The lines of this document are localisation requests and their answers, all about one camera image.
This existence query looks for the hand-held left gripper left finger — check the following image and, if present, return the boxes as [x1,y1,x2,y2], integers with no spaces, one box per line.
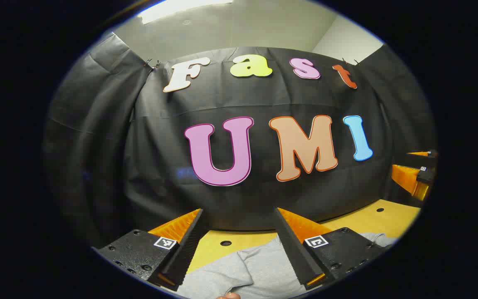
[93,208,211,292]

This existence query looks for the grey zip-neck sweatshirt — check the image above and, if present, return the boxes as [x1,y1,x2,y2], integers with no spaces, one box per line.
[177,232,399,299]

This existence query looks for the black backdrop cloth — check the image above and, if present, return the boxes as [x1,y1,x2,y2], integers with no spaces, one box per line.
[43,32,438,250]

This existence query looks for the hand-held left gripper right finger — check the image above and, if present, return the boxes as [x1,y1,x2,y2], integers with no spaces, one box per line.
[273,207,391,290]

